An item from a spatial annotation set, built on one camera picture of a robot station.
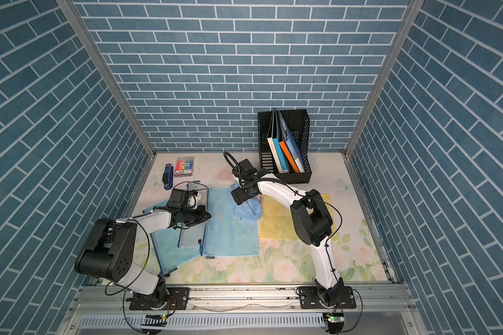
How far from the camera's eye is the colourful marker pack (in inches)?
43.7

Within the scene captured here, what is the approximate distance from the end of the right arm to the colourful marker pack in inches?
15.0

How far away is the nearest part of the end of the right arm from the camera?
70cm
